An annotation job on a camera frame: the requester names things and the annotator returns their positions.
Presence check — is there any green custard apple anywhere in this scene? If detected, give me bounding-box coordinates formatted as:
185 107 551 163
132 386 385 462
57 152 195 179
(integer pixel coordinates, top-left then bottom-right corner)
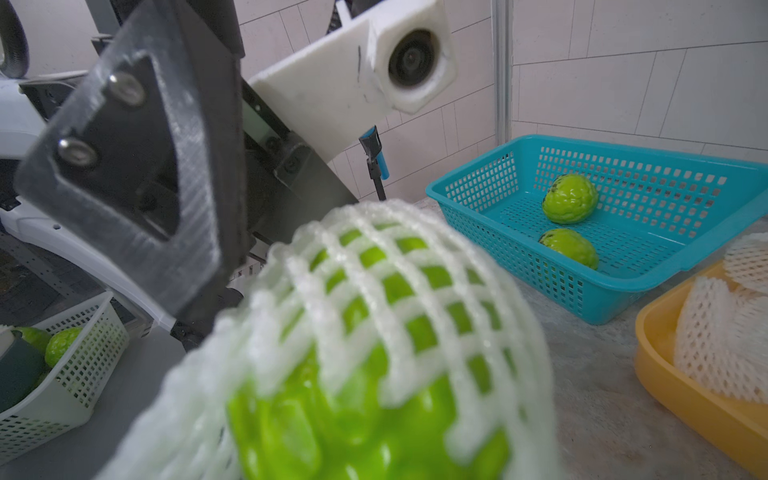
541 174 599 225
228 222 514 479

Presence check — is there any white perforated basket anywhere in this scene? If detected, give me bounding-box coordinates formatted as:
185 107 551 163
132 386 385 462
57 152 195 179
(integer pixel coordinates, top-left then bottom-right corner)
1 291 129 464

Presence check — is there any green custard apple in basket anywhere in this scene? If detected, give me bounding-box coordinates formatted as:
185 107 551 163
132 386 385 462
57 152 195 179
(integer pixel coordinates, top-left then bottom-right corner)
541 174 599 225

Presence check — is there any white foam nets pile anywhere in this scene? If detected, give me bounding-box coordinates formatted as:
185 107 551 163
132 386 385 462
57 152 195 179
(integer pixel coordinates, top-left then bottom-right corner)
673 233 767 404

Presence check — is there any green fruit in white basket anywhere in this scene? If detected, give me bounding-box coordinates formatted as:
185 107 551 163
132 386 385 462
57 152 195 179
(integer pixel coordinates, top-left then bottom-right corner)
12 327 82 368

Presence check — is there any white foam net sleeve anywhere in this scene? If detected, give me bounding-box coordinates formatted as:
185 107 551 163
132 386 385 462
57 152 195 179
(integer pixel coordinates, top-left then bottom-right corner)
100 200 563 479

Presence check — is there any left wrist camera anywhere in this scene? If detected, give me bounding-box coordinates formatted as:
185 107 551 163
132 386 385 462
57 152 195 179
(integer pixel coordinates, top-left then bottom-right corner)
249 1 457 162

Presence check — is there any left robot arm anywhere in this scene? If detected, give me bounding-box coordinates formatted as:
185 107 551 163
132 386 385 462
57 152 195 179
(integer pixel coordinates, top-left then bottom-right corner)
1 1 355 350

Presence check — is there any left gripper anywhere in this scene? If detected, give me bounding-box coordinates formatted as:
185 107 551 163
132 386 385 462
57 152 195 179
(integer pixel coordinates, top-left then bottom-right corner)
15 1 354 348

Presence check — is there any yellow plastic tub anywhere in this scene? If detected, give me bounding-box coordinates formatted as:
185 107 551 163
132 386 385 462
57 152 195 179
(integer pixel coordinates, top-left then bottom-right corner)
634 278 767 479

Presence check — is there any teal plastic basket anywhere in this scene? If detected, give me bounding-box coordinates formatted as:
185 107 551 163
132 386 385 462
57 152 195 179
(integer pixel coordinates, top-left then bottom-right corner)
426 135 767 325

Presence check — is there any microphone on black stand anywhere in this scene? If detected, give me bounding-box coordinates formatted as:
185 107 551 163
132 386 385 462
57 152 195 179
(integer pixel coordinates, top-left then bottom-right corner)
359 126 390 201

